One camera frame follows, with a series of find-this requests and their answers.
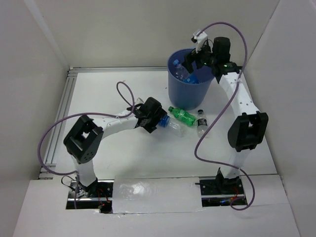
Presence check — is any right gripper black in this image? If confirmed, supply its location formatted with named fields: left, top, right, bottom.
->
left=182, top=40, right=218, bottom=74

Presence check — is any small bottle blue label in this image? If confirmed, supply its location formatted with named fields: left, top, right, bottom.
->
left=173, top=59, right=198, bottom=84

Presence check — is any large bottle blue label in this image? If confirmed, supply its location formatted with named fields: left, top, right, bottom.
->
left=158, top=115, right=186, bottom=137

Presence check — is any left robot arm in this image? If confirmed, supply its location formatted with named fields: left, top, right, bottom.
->
left=63, top=97, right=167, bottom=197

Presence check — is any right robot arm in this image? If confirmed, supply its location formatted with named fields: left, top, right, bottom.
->
left=183, top=34, right=269, bottom=194

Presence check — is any blue plastic bin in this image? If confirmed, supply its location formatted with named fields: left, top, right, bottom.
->
left=167, top=48, right=214, bottom=111

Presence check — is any green plastic bottle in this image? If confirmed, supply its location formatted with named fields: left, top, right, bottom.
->
left=168, top=106, right=196, bottom=127

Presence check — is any small bottle black label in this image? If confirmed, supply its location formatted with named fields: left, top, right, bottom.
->
left=197, top=109, right=208, bottom=138

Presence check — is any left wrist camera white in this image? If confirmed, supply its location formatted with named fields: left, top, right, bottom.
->
left=135, top=98, right=144, bottom=107

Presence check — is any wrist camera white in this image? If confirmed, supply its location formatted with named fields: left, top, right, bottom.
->
left=135, top=98, right=144, bottom=107
left=191, top=30, right=208, bottom=53

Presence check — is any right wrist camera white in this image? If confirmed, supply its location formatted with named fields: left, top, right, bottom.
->
left=191, top=30, right=208, bottom=53

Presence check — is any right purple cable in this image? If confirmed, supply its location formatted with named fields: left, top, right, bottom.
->
left=194, top=21, right=256, bottom=211

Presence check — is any purple cable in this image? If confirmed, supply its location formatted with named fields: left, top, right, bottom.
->
left=37, top=81, right=144, bottom=177
left=194, top=21, right=256, bottom=211

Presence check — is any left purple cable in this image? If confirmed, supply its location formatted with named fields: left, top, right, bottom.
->
left=37, top=81, right=144, bottom=177

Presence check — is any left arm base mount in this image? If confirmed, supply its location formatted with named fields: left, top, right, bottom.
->
left=61, top=176, right=114, bottom=214

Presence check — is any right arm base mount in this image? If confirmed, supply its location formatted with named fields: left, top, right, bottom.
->
left=195, top=178, right=247, bottom=207

